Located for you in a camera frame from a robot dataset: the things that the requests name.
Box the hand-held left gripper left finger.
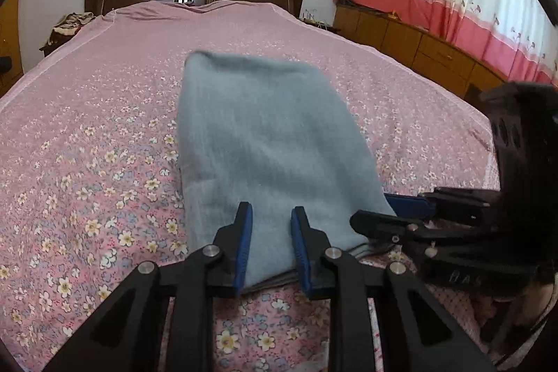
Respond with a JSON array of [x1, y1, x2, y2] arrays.
[[44, 201, 254, 372]]

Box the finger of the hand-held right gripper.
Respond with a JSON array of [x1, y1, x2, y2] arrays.
[[350, 210, 493, 246], [386, 188, 491, 220]]

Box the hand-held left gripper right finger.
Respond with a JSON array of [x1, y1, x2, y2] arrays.
[[291, 205, 495, 372]]

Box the grey pants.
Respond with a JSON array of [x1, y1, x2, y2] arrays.
[[175, 50, 397, 292]]

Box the person's right forearm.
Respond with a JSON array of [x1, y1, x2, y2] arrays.
[[480, 276, 558, 368]]

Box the long wooden cabinet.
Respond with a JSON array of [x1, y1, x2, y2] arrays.
[[333, 1, 511, 100]]

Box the pink floral bedsheet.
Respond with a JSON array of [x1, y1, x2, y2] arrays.
[[0, 0, 502, 372]]

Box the pile of clothes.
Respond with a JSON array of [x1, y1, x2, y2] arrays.
[[41, 12, 97, 50]]

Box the wooden door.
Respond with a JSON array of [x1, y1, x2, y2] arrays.
[[0, 0, 24, 94]]

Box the small wire rack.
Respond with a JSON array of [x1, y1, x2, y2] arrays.
[[301, 8, 338, 33]]

